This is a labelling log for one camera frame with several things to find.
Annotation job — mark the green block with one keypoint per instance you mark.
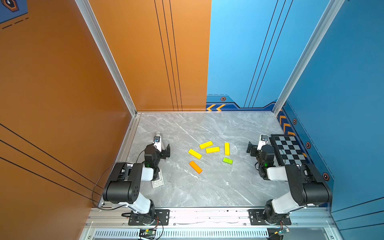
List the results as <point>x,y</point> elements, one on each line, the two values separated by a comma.
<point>228,161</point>

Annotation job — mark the black white chessboard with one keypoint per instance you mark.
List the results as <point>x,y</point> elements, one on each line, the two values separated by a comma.
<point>287,150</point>

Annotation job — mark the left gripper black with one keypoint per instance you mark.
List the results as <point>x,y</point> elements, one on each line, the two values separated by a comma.
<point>165,150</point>

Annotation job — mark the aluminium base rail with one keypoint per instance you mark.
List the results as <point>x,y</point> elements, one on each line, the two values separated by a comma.
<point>216,223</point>

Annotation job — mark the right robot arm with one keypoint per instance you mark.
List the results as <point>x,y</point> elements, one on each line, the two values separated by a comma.
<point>306,187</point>

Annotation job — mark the orange block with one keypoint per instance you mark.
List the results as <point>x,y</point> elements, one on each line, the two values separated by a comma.
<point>195,167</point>

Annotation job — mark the right circuit board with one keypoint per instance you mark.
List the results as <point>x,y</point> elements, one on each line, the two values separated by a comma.
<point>277,234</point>

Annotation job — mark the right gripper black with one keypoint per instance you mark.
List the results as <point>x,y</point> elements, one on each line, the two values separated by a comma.
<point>250,147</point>

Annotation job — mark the yellow block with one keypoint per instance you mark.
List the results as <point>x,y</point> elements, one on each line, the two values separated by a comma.
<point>206,145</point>
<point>212,150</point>
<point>227,149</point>
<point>195,154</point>

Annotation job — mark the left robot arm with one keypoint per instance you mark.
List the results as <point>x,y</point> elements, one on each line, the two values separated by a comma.
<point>123,184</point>

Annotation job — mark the left circuit board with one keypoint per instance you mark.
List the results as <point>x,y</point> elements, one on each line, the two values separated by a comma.
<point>147,234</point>

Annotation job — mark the small printed card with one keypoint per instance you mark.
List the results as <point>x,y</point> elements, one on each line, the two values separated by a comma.
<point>159,181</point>

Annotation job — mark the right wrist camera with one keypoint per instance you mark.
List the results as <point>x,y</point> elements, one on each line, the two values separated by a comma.
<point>264,139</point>

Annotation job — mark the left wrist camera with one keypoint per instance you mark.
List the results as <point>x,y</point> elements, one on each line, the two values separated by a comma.
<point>158,142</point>

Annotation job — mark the circuit board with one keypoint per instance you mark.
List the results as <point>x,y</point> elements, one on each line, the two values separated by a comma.
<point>147,234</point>
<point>277,234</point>

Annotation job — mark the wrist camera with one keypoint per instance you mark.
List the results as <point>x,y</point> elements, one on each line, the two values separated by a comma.
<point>158,142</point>
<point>264,139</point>

